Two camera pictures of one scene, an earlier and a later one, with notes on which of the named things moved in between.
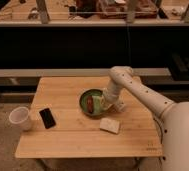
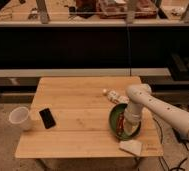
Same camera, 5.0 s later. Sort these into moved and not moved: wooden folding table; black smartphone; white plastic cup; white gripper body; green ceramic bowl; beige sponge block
Moved: green ceramic bowl; white gripper body; beige sponge block
Not moved: white plastic cup; wooden folding table; black smartphone
